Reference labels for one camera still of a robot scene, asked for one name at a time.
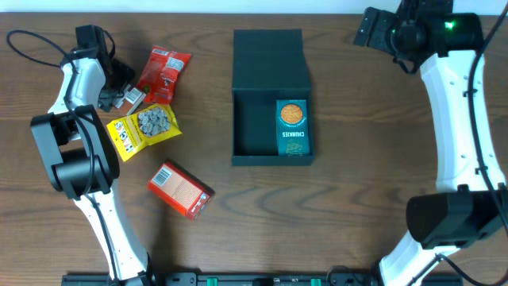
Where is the brown and white snack box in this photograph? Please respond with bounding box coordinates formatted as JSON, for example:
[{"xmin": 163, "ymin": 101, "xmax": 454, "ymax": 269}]
[{"xmin": 113, "ymin": 84, "xmax": 146, "ymax": 115}]

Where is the red candy bag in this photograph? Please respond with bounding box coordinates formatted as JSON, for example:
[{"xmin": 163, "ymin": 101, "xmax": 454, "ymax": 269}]
[{"xmin": 136, "ymin": 45, "xmax": 191, "ymax": 105}]

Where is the black gift box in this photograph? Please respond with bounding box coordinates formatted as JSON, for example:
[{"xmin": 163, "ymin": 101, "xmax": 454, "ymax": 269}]
[{"xmin": 232, "ymin": 29, "xmax": 314, "ymax": 166}]

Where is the teal Chunkies snack box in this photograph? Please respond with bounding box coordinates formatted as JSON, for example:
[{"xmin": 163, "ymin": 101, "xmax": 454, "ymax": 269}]
[{"xmin": 275, "ymin": 99, "xmax": 310, "ymax": 157}]

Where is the red orange barcode box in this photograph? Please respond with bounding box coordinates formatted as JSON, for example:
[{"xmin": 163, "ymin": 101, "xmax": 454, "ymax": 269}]
[{"xmin": 148, "ymin": 162, "xmax": 215, "ymax": 220}]

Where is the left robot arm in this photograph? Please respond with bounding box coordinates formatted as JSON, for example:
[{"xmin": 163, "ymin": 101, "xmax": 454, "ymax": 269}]
[{"xmin": 30, "ymin": 25, "xmax": 156, "ymax": 285}]

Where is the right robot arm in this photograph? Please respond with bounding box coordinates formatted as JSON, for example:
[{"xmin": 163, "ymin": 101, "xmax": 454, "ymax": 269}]
[{"xmin": 355, "ymin": 1, "xmax": 507, "ymax": 285}]

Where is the yellow candy bag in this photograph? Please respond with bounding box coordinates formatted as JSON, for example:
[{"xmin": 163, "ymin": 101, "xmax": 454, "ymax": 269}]
[{"xmin": 106, "ymin": 104, "xmax": 182, "ymax": 162}]

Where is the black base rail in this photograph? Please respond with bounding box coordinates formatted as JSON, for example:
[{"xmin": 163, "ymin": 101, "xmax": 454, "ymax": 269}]
[{"xmin": 61, "ymin": 272, "xmax": 464, "ymax": 286}]

